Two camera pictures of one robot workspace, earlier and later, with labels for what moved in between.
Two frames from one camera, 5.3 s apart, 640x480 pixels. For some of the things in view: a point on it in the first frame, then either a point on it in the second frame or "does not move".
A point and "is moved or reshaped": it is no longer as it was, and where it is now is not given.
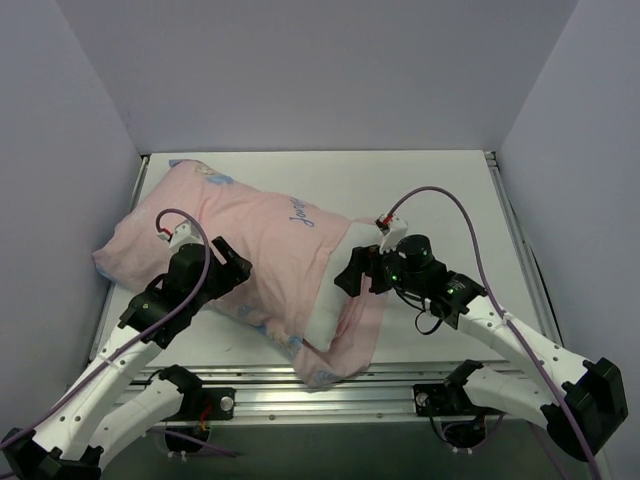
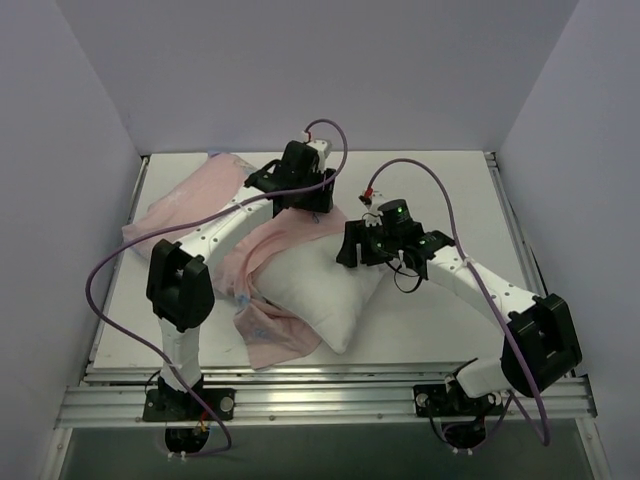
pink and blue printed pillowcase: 290,247 is moved or reshaped
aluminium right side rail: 525,253 does not move
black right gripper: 373,270 to 351,245
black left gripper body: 220,270 to 310,197
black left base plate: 206,404 does not move
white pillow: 324,323 is moved or reshaped
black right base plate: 439,400 does not move
